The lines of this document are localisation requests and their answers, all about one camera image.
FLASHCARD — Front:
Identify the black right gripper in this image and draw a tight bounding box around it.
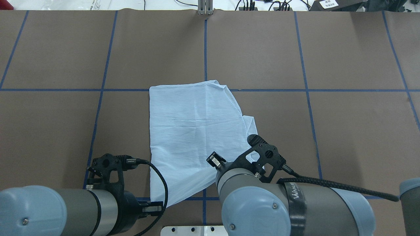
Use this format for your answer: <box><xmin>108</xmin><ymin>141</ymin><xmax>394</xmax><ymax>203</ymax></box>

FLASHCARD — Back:
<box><xmin>206</xmin><ymin>151</ymin><xmax>236</xmax><ymax>179</ymax></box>

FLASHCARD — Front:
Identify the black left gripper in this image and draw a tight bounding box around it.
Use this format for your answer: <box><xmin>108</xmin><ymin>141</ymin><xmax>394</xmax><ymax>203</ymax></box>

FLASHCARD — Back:
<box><xmin>115</xmin><ymin>191</ymin><xmax>164</xmax><ymax>234</ymax></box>

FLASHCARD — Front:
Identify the light blue button shirt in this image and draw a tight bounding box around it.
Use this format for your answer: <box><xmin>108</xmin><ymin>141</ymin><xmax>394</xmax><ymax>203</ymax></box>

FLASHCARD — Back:
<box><xmin>149</xmin><ymin>80</ymin><xmax>258</xmax><ymax>207</ymax></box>

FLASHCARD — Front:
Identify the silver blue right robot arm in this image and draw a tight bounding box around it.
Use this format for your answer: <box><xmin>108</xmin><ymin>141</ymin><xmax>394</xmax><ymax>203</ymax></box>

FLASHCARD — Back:
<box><xmin>207</xmin><ymin>152</ymin><xmax>376</xmax><ymax>236</ymax></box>

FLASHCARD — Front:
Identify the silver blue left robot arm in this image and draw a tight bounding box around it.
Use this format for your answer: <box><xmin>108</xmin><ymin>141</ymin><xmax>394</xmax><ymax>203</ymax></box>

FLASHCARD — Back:
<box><xmin>0</xmin><ymin>186</ymin><xmax>166</xmax><ymax>236</ymax></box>

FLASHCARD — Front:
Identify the black box white label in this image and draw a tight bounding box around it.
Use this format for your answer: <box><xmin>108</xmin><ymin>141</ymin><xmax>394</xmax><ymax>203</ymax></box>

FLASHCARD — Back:
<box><xmin>309</xmin><ymin>0</ymin><xmax>368</xmax><ymax>12</ymax></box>

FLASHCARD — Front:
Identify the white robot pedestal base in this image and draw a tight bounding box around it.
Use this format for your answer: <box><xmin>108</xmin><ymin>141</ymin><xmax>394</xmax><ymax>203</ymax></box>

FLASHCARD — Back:
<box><xmin>160</xmin><ymin>226</ymin><xmax>228</xmax><ymax>236</ymax></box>

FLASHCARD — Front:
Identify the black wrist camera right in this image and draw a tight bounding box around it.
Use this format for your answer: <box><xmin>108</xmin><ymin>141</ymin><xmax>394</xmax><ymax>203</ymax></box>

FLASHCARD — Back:
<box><xmin>226</xmin><ymin>134</ymin><xmax>300</xmax><ymax>183</ymax></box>

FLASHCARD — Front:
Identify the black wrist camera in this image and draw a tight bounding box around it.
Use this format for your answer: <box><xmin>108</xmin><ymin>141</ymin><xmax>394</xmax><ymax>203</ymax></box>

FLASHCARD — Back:
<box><xmin>85</xmin><ymin>153</ymin><xmax>147</xmax><ymax>195</ymax></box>
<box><xmin>226</xmin><ymin>134</ymin><xmax>300</xmax><ymax>183</ymax></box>

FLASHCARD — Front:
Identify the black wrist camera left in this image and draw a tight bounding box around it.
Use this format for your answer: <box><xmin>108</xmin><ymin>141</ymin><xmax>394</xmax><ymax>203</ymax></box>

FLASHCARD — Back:
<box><xmin>85</xmin><ymin>153</ymin><xmax>147</xmax><ymax>195</ymax></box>

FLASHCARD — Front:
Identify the aluminium frame post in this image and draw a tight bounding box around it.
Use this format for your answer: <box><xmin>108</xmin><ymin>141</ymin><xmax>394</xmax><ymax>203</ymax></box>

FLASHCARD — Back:
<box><xmin>198</xmin><ymin>0</ymin><xmax>214</xmax><ymax>15</ymax></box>

